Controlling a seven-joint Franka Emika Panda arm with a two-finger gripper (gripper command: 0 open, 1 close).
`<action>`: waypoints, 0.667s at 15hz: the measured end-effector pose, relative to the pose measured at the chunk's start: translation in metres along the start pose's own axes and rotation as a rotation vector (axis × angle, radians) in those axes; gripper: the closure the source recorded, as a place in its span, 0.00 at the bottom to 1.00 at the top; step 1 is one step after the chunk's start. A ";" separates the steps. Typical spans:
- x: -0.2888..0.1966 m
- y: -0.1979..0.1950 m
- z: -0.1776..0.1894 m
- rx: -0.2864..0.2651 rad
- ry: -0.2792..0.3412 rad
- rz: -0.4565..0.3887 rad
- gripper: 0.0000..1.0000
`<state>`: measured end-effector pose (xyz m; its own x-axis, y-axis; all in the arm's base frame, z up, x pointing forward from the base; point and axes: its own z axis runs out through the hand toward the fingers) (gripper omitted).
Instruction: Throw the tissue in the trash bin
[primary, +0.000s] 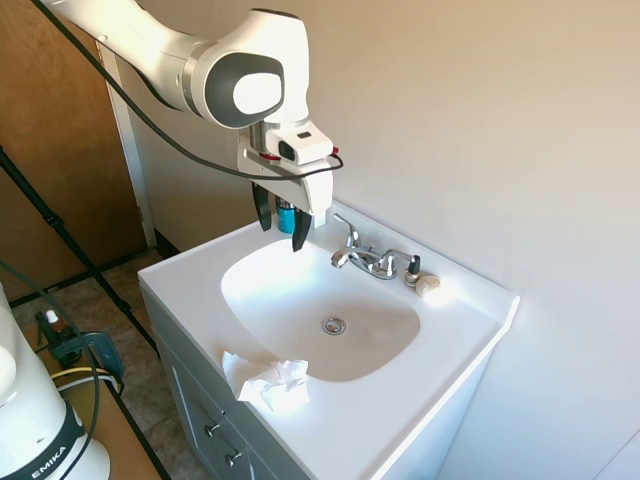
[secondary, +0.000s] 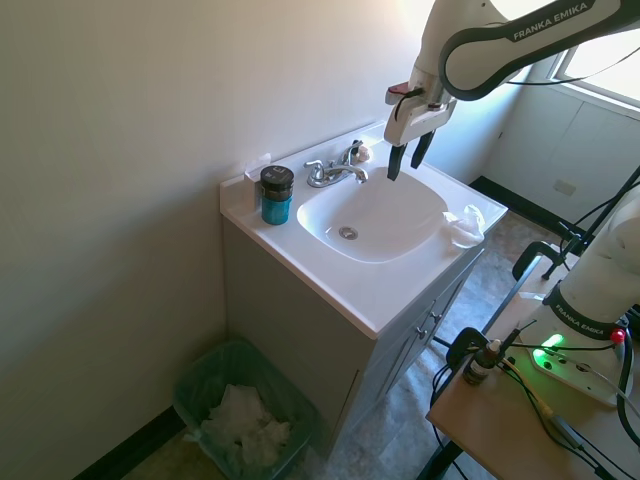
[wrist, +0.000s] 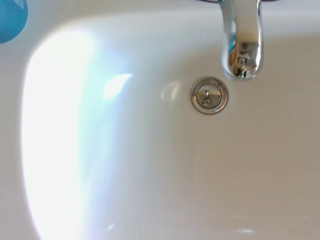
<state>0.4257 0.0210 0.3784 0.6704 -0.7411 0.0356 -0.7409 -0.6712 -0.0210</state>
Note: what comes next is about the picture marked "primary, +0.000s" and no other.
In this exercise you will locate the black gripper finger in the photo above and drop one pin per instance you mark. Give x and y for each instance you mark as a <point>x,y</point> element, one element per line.
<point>301,230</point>
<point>263,210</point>

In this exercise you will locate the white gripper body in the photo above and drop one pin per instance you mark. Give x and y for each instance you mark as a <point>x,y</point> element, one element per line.
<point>316,192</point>

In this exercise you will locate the white tissue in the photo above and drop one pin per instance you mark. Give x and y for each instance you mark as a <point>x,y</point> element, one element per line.
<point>272,385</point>

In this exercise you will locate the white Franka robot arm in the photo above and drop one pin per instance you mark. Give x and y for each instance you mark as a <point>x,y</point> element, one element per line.
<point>165,50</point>

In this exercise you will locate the blue bottle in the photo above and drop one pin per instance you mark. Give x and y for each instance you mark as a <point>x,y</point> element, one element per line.
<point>286,220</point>

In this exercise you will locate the chrome sink faucet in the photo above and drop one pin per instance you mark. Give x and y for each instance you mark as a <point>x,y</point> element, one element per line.
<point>367,260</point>

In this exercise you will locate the chrome sink drain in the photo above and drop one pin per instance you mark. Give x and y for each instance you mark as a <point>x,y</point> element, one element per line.
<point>334,325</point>

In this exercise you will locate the round beige soap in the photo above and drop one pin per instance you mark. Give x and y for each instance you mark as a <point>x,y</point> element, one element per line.
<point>430,286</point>

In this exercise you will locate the white sink vanity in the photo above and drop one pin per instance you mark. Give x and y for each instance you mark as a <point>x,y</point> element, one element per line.
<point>400,380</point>

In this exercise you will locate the black tripod leg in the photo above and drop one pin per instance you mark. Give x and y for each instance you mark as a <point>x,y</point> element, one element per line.
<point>75,240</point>

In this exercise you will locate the grey vanity cabinet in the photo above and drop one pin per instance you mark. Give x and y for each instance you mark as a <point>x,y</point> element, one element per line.
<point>190,390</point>

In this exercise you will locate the teal table clamp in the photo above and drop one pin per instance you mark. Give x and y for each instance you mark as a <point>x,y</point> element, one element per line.
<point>107,352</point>

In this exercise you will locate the metal cabinet knob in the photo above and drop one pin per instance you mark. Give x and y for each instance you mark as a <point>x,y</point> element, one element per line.
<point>233,456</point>
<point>214,428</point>

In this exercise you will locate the brown wooden door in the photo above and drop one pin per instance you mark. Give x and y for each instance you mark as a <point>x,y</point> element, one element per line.
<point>55,150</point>

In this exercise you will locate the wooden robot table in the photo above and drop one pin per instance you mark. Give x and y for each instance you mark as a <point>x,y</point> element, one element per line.
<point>120,445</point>

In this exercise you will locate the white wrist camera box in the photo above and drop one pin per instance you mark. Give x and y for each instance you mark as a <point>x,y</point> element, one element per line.
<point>305,142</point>

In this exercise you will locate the white door frame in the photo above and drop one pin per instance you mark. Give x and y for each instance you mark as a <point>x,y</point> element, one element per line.
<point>130,165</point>

